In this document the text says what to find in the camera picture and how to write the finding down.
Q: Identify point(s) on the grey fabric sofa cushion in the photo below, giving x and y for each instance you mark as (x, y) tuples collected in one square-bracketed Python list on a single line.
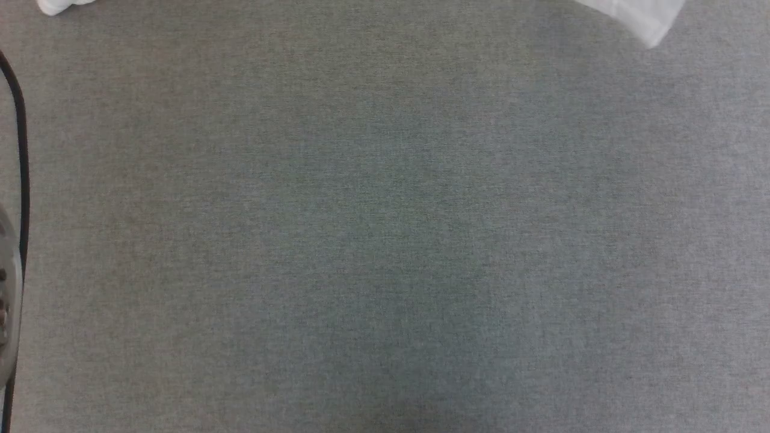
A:
[(391, 240)]

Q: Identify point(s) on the white shirt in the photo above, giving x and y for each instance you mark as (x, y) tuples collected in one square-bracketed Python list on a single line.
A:
[(637, 15)]

